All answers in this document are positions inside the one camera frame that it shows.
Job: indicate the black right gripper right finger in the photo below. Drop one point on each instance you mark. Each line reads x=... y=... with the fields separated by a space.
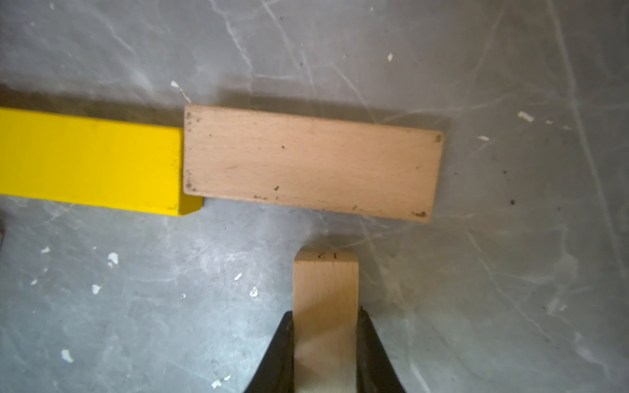
x=375 y=372

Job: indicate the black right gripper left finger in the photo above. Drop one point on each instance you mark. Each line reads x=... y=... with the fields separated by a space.
x=275 y=373

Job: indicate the natural wooden block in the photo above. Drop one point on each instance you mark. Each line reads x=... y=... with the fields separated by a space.
x=325 y=315

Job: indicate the tan wooden block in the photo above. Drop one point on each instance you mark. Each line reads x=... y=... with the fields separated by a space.
x=306 y=162

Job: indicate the yellow wooden block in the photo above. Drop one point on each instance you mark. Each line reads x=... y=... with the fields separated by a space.
x=93 y=162

